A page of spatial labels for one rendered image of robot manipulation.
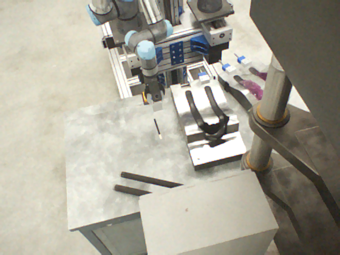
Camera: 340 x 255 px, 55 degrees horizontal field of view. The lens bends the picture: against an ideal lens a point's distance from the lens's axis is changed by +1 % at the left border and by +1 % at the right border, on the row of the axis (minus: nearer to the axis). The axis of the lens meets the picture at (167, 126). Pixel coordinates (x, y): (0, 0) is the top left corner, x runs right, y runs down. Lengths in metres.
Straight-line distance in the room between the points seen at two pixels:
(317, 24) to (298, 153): 0.41
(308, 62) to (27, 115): 2.89
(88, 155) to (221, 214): 1.08
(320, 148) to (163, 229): 0.41
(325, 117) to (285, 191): 0.57
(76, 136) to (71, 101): 1.33
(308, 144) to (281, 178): 0.25
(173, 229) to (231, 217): 0.14
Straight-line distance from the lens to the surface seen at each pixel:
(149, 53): 1.42
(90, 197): 1.63
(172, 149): 1.67
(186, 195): 0.82
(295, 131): 0.86
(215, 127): 1.58
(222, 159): 1.58
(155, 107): 1.66
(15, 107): 3.34
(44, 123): 3.08
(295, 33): 0.54
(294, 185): 1.06
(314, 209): 1.05
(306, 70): 0.52
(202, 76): 1.81
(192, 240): 0.78
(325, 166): 0.82
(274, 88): 0.77
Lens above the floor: 2.22
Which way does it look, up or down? 54 degrees down
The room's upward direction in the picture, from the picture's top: 9 degrees counter-clockwise
